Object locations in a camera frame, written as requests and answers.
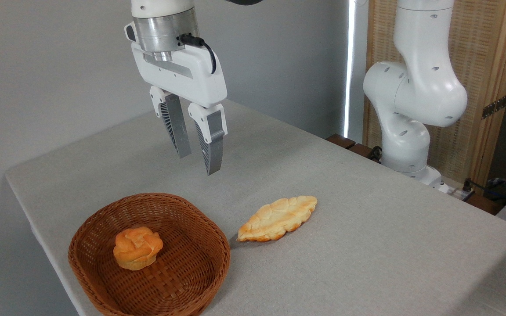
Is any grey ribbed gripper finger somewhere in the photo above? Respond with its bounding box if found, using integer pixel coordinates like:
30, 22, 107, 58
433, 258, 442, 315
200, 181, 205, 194
188, 103, 228, 176
149, 86, 192, 159

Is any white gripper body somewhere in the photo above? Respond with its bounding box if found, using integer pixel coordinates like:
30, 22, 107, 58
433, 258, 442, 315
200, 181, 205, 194
124, 22, 228, 109

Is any long leaf-shaped bread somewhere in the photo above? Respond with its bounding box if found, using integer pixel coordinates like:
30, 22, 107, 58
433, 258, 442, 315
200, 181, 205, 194
237, 195, 318, 243

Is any round orange bread bun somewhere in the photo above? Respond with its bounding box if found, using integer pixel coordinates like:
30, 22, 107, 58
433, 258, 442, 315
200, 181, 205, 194
113, 226, 164, 271

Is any brown woven wicker basket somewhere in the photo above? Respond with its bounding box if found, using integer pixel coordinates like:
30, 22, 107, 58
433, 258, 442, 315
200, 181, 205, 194
68, 193, 231, 316

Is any white power strip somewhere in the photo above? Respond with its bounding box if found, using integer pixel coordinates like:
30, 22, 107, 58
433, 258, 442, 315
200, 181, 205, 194
437, 182, 476, 202

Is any metal screen hinge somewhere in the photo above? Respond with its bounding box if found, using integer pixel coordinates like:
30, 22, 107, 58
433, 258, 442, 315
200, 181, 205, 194
481, 94, 506, 120

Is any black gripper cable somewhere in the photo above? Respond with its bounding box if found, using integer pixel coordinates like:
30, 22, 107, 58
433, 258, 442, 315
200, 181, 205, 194
179, 33, 217, 75

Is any black power cable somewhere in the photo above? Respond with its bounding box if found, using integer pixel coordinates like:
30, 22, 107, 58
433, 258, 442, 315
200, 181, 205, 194
462, 177, 506, 203

